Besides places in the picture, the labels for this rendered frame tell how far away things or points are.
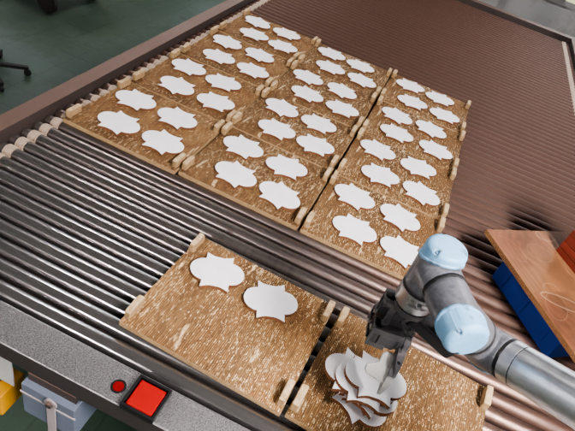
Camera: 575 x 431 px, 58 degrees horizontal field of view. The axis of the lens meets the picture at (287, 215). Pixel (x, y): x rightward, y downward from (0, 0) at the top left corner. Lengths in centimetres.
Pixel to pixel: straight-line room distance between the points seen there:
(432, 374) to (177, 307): 64
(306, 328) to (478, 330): 57
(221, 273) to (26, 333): 46
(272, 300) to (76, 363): 47
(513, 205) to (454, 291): 135
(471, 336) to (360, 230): 84
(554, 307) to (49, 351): 128
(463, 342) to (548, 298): 80
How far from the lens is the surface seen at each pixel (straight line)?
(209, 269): 136
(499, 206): 215
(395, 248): 163
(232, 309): 130
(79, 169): 166
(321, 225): 160
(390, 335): 104
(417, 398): 133
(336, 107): 224
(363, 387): 117
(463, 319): 85
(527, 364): 93
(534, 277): 168
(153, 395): 116
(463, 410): 137
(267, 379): 121
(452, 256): 91
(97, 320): 128
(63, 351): 123
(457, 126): 252
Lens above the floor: 194
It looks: 39 degrees down
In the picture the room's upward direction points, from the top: 19 degrees clockwise
